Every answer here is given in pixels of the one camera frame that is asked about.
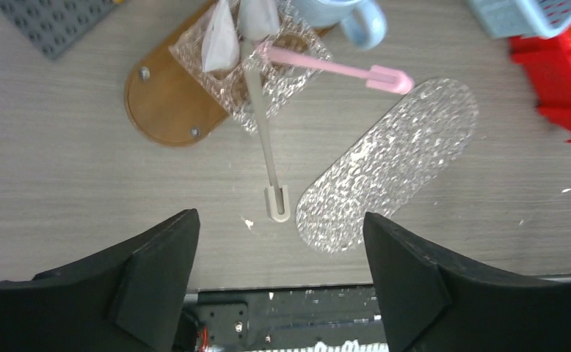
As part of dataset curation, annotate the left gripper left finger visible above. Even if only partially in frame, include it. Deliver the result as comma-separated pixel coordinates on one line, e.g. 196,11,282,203
0,209,200,351

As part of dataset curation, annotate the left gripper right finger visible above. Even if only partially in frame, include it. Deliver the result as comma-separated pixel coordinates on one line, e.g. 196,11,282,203
363,213,571,351

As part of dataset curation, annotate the grey toothbrush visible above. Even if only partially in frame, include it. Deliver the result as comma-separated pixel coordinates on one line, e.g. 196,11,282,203
244,70,291,223

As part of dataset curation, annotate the pink toothbrush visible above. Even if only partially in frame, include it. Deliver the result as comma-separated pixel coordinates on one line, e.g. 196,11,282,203
255,43,415,95

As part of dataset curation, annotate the clear acrylic toothbrush holder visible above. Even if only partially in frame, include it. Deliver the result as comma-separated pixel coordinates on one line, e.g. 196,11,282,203
169,1,332,135

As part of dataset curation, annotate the pink cap toothpaste tube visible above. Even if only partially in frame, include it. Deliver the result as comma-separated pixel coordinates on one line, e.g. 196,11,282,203
201,0,240,73

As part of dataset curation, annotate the light blue mug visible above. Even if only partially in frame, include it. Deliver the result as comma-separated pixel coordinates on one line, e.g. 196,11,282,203
291,0,388,50

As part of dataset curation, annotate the teal cap toothpaste tube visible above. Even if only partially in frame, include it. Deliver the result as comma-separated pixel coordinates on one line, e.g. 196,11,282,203
237,0,280,41

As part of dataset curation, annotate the clear textured oval tray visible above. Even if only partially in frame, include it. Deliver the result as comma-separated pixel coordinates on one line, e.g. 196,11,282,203
295,78,479,254

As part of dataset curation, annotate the brown wooden oval tray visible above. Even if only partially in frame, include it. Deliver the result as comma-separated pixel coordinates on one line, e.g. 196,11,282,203
123,0,335,148

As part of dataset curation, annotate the red plastic bin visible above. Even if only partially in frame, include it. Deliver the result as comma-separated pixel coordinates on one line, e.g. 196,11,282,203
508,7,571,144

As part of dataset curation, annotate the grey building baseplate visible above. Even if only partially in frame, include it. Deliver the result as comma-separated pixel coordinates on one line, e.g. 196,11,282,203
0,0,122,60

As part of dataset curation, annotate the light blue plastic basket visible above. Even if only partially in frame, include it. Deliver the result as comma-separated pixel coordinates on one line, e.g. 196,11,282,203
466,0,571,39

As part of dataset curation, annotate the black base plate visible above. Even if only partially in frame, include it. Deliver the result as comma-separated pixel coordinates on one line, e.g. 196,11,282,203
184,284,389,351

